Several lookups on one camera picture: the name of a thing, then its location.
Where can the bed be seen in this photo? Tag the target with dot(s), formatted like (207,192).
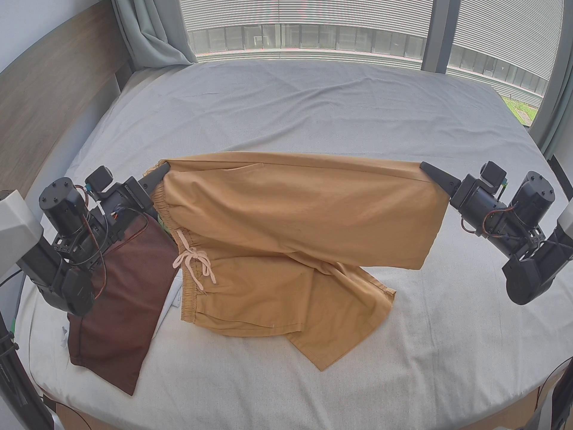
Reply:
(313,105)

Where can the grey-green curtain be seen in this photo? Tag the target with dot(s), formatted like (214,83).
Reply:
(143,25)

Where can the white garment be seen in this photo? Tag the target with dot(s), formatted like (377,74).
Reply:
(172,296)

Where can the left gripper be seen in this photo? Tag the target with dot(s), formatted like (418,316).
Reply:
(130,195)

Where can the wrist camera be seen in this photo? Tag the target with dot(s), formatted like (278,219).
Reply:
(492,175)
(100,179)

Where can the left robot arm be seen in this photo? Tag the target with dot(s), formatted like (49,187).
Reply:
(62,249)

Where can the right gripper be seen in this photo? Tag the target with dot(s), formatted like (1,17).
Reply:
(474,204)

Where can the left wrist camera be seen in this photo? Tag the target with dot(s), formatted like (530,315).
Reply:
(100,179)

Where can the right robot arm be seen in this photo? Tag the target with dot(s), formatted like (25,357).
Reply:
(532,235)

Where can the green garment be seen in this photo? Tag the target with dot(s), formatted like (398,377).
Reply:
(164,230)

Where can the window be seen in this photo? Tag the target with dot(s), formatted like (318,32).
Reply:
(340,11)

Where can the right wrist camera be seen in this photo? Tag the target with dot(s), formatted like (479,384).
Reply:
(492,175)

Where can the mustard yellow shorts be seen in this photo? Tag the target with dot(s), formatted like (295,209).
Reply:
(286,213)

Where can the brown garment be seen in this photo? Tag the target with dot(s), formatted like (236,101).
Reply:
(121,303)

